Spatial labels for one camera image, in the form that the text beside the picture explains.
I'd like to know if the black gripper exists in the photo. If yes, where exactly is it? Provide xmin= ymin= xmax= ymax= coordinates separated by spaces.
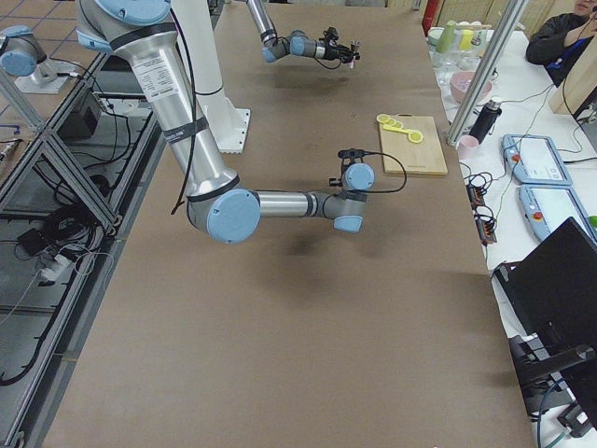
xmin=323 ymin=40 xmax=360 ymax=63

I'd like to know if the green plastic cup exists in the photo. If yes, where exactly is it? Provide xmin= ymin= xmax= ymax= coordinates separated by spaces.
xmin=436 ymin=21 xmax=457 ymax=54

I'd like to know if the yellow plastic cup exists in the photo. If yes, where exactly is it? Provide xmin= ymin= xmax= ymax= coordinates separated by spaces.
xmin=459 ymin=29 xmax=475 ymax=51

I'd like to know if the pink plastic cup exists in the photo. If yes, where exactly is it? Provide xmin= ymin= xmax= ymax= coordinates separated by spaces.
xmin=456 ymin=134 xmax=479 ymax=160

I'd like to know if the yellow plastic spoon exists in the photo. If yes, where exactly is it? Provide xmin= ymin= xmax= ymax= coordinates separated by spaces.
xmin=382 ymin=127 xmax=421 ymax=140

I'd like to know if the pink bowl with ice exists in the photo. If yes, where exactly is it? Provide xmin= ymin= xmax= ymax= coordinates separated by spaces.
xmin=450 ymin=71 xmax=493 ymax=104

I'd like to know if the bamboo cutting board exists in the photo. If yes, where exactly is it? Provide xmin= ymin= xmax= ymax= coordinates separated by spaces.
xmin=376 ymin=114 xmax=448 ymax=175

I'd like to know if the black thermos bottle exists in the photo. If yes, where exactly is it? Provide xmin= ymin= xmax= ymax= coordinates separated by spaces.
xmin=469 ymin=96 xmax=503 ymax=144

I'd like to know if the person in black jacket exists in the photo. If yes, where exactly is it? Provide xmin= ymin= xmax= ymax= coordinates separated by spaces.
xmin=525 ymin=1 xmax=596 ymax=87

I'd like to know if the far blue teach pendant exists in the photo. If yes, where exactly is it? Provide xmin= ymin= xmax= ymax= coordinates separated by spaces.
xmin=501 ymin=134 xmax=573 ymax=186

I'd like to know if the blue teach pendant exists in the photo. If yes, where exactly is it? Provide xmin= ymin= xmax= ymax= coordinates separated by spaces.
xmin=501 ymin=134 xmax=573 ymax=186
xmin=519 ymin=184 xmax=596 ymax=242

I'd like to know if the near blue teach pendant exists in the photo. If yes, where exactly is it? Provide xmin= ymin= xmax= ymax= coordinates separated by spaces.
xmin=519 ymin=184 xmax=596 ymax=242

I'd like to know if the black computer monitor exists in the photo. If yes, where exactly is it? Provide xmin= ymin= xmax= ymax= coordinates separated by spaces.
xmin=494 ymin=217 xmax=596 ymax=413

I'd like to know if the aluminium frame post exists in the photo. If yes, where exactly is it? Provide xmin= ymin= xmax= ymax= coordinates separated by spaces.
xmin=446 ymin=0 xmax=529 ymax=147

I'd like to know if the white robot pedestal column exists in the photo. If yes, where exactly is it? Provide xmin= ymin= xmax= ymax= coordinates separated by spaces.
xmin=171 ymin=0 xmax=251 ymax=154

